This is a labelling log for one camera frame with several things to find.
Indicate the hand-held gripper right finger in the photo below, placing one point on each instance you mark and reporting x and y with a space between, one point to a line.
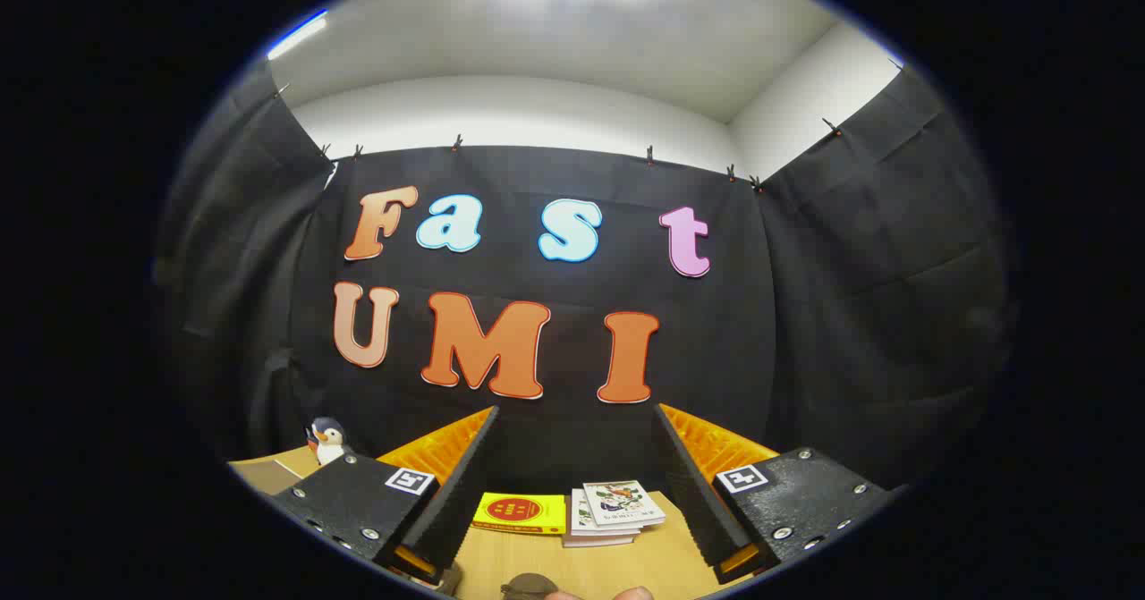
693 493

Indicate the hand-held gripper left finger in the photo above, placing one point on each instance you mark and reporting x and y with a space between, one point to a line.
461 502

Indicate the brown felt shoe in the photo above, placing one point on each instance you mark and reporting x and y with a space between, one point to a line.
530 587

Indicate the yellow book with red circle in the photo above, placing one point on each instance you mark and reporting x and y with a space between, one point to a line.
519 512

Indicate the penguin plush toy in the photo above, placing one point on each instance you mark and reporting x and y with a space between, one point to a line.
329 443

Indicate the black backdrop cloth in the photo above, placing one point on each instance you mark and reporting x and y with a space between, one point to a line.
805 314

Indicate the row of small cloth clips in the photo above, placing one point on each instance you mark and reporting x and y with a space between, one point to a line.
457 142

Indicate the ceiling light strip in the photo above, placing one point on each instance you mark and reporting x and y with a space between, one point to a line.
300 34

